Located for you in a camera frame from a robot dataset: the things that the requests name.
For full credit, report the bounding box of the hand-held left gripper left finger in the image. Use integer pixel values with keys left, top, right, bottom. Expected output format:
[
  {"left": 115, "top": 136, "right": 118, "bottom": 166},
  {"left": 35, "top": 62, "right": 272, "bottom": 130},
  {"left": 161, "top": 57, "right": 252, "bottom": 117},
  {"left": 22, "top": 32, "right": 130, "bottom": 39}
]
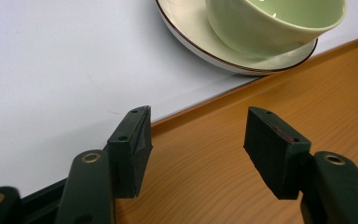
[{"left": 106, "top": 105, "right": 154, "bottom": 199}]

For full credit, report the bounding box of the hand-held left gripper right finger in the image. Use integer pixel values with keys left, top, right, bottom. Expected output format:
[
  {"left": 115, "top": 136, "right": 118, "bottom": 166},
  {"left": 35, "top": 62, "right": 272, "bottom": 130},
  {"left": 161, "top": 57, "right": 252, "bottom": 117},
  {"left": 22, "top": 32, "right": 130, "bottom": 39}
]
[{"left": 243, "top": 105, "right": 312, "bottom": 201}]

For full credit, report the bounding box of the wooden tray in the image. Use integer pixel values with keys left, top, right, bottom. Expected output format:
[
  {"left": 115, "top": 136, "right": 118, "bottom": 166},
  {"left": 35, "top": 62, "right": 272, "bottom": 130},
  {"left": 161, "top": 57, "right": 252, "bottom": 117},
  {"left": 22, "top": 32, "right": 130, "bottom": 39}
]
[{"left": 115, "top": 35, "right": 358, "bottom": 224}]

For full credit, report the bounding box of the light green ceramic bowl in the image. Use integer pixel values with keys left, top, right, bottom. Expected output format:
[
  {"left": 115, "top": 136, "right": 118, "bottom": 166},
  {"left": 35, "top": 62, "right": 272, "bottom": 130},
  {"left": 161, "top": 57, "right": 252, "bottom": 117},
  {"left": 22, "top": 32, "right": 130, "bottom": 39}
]
[{"left": 204, "top": 0, "right": 348, "bottom": 59}]

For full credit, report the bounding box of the white plate with dark rim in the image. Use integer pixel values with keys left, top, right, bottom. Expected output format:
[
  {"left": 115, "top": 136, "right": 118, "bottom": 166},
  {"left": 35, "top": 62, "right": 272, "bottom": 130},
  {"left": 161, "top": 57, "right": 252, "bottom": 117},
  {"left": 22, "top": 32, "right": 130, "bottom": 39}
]
[{"left": 155, "top": 0, "right": 319, "bottom": 77}]

